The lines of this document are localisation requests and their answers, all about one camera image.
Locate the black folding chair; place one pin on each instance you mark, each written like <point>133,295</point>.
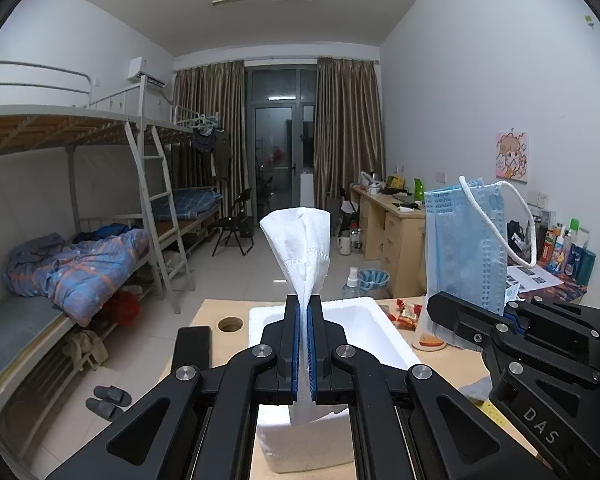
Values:
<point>237,222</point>

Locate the wooden desk with drawers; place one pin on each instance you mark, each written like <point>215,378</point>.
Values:
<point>400,240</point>

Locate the black folding cart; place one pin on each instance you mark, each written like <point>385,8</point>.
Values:
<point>347,210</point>

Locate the beige cloth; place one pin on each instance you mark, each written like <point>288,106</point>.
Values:
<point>82,347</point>

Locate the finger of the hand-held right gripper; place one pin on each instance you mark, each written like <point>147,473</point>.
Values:
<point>460,320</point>
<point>555,320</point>

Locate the white wall socket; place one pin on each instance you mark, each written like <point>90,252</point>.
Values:
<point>440,176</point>
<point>542,200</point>

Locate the red snack packet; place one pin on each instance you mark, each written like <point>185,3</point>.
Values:
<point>407,319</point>
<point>399,304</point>

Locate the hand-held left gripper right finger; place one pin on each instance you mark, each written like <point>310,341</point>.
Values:
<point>314,360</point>

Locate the cartoon wall poster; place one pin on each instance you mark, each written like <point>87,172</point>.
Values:
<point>512,156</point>

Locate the blue plaid quilt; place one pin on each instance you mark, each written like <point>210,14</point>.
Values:
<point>90,270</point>

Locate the green hanging jacket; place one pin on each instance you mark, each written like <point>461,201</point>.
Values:
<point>223,152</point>

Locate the printed paper sheet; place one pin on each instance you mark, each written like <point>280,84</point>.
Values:
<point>532,276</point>

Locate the brown curtain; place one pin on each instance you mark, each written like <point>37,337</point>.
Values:
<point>347,125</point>
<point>205,105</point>

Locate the white kettle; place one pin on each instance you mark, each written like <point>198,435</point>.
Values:
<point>372,181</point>

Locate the blue face mask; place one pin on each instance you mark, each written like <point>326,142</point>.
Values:
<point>460,240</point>

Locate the white metal bunk bed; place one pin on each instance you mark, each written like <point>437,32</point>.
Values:
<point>180,132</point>
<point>45,125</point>

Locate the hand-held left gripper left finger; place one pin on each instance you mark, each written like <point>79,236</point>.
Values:
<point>293,360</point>

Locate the red bag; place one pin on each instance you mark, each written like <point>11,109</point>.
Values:
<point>122,307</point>

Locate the blue checked bedding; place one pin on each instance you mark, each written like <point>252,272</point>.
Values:
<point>195,204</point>

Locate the grey sock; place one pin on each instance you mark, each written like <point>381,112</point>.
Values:
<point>475,390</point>

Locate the glass balcony door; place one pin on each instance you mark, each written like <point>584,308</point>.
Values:
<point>275,135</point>

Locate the white foam box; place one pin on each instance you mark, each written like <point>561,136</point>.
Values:
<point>370,335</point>

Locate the white air conditioner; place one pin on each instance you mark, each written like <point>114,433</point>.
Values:
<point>145,71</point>

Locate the desk with patterned cover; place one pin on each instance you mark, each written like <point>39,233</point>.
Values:
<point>567,290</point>

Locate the dark slipper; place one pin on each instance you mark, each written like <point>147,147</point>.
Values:
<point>112,394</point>
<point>102,409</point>

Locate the row of toiletry bottles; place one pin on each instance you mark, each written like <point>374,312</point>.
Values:
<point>567,250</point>

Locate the clear spray bottle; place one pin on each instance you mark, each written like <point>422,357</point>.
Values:
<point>352,287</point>

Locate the dark hanging garment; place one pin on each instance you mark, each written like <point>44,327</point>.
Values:
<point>205,140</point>

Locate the white tissue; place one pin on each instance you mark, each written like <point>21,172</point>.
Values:
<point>300,245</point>

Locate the white metal ladder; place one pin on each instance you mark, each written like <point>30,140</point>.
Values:
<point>152,195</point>

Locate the grey mattress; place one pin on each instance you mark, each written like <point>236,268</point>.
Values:
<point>15,330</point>

